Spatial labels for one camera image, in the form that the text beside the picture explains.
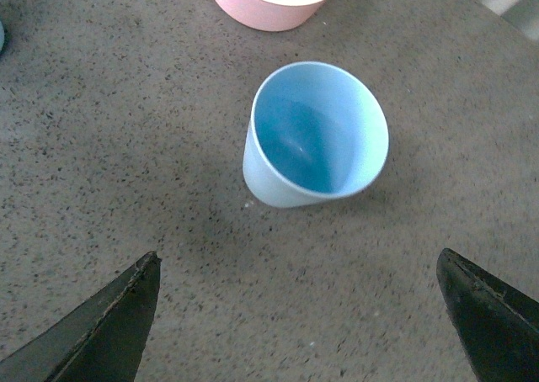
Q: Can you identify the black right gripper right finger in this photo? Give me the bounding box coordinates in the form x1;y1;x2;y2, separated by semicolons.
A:
436;248;538;381

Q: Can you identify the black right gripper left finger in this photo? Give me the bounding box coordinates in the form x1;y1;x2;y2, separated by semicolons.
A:
1;252;161;381

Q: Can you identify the blue cup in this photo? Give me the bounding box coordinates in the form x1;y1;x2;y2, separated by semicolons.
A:
0;21;5;53
243;61;389;208

